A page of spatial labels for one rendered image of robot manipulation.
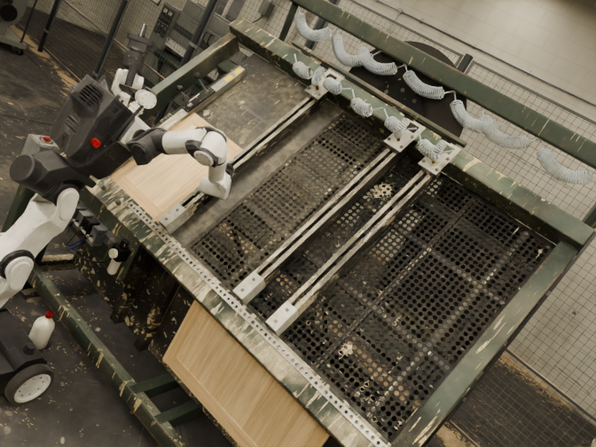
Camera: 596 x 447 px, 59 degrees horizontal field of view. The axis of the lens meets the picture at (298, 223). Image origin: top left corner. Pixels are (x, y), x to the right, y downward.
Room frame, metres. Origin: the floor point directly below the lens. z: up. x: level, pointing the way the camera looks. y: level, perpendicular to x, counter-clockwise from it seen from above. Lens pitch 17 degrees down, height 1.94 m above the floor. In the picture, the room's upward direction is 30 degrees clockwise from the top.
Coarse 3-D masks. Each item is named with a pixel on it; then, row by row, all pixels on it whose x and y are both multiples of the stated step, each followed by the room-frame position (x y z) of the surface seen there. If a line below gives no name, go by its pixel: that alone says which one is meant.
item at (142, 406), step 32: (64, 256) 2.75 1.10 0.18; (224, 256) 2.80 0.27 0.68; (96, 288) 2.58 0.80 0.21; (128, 288) 2.42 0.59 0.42; (160, 288) 2.41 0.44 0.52; (64, 320) 2.32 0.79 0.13; (128, 320) 2.45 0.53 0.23; (160, 320) 2.34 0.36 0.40; (96, 352) 2.19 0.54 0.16; (160, 352) 2.33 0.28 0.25; (320, 352) 2.44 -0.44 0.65; (128, 384) 2.09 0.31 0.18; (448, 416) 2.72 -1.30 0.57
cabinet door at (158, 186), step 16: (176, 128) 2.70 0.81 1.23; (192, 128) 2.70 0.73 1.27; (160, 160) 2.55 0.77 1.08; (176, 160) 2.55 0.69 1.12; (192, 160) 2.55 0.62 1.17; (112, 176) 2.46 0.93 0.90; (128, 176) 2.47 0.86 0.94; (144, 176) 2.47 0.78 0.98; (160, 176) 2.47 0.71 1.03; (176, 176) 2.48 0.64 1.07; (192, 176) 2.48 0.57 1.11; (128, 192) 2.40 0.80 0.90; (144, 192) 2.40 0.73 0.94; (160, 192) 2.40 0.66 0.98; (176, 192) 2.41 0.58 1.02; (144, 208) 2.33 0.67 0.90; (160, 208) 2.34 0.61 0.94
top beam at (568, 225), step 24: (240, 24) 3.16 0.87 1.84; (264, 48) 3.02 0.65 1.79; (288, 48) 3.01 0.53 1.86; (288, 72) 2.99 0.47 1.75; (336, 96) 2.80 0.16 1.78; (360, 96) 2.76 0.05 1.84; (384, 120) 2.65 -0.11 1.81; (456, 168) 2.46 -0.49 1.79; (480, 168) 2.45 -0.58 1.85; (480, 192) 2.44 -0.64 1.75; (504, 192) 2.36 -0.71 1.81; (528, 192) 2.36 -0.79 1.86; (528, 216) 2.31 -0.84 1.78; (552, 216) 2.27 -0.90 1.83; (552, 240) 2.29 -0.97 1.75; (576, 240) 2.20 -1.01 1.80
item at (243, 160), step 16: (320, 64) 2.71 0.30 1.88; (320, 80) 2.82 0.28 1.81; (336, 80) 2.83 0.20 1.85; (320, 96) 2.74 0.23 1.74; (304, 112) 2.72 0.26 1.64; (272, 128) 2.64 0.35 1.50; (288, 128) 2.67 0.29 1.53; (256, 144) 2.57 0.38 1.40; (272, 144) 2.62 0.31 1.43; (240, 160) 2.49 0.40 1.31; (256, 160) 2.56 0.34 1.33; (192, 192) 2.34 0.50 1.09; (176, 208) 2.28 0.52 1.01; (192, 208) 2.31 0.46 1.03; (176, 224) 2.27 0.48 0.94
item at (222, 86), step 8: (232, 72) 2.96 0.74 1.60; (240, 72) 2.96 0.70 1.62; (232, 80) 2.93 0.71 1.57; (216, 88) 2.88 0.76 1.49; (224, 88) 2.90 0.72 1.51; (216, 96) 2.88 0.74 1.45; (200, 104) 2.80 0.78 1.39; (184, 112) 2.75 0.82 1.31; (192, 112) 2.77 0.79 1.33; (168, 120) 2.71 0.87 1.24; (176, 120) 2.71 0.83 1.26; (168, 128) 2.67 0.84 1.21; (128, 160) 2.52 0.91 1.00; (120, 168) 2.50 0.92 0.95
